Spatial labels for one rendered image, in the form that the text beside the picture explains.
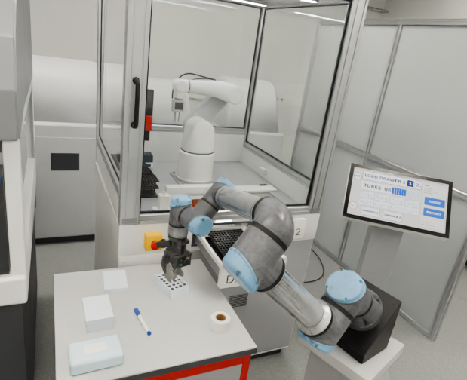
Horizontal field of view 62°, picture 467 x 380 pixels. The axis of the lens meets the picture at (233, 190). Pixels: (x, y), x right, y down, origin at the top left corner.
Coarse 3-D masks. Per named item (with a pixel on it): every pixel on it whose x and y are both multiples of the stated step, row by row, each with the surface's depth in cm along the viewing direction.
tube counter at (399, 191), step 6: (384, 186) 203; (390, 186) 203; (384, 192) 202; (390, 192) 201; (396, 192) 201; (402, 192) 201; (408, 192) 200; (414, 192) 200; (420, 192) 200; (414, 198) 199; (420, 198) 199
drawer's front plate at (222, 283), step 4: (284, 256) 158; (284, 260) 158; (220, 264) 147; (220, 268) 147; (224, 268) 147; (220, 272) 147; (224, 272) 148; (220, 276) 147; (224, 276) 148; (220, 280) 148; (224, 280) 149; (228, 280) 150; (220, 284) 149; (224, 284) 150; (228, 284) 150; (232, 284) 151; (236, 284) 152; (220, 288) 150
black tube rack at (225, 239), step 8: (216, 232) 176; (224, 232) 177; (232, 232) 178; (240, 232) 179; (208, 240) 175; (216, 240) 169; (224, 240) 170; (232, 240) 171; (216, 248) 168; (224, 248) 164
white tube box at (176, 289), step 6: (156, 276) 156; (162, 276) 156; (156, 282) 155; (162, 282) 152; (168, 282) 153; (174, 282) 154; (186, 282) 154; (162, 288) 152; (168, 288) 149; (174, 288) 150; (180, 288) 150; (186, 288) 153; (168, 294) 149; (174, 294) 149; (180, 294) 152
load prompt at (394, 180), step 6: (366, 174) 206; (372, 174) 206; (378, 174) 206; (384, 174) 205; (372, 180) 205; (378, 180) 204; (384, 180) 204; (390, 180) 204; (396, 180) 203; (402, 180) 203; (408, 180) 203; (414, 180) 202; (402, 186) 202; (408, 186) 202; (414, 186) 201; (420, 186) 201
